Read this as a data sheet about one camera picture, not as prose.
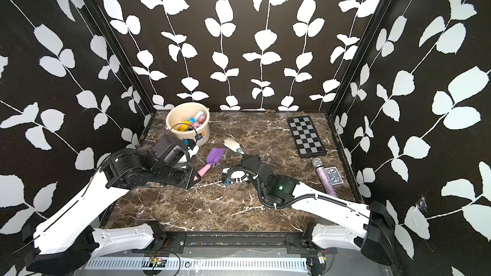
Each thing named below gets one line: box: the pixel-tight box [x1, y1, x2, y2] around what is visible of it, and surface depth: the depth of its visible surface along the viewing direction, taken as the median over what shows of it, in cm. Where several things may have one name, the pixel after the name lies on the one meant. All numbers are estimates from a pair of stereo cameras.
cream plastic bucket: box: [165, 101, 211, 147], surface depth 100 cm
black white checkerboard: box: [287, 115, 327, 159], surface depth 107 cm
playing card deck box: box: [324, 166, 344, 186], surface depth 94 cm
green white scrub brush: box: [223, 137, 245, 155], surface depth 79 cm
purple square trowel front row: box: [193, 114, 206, 129], surface depth 97 cm
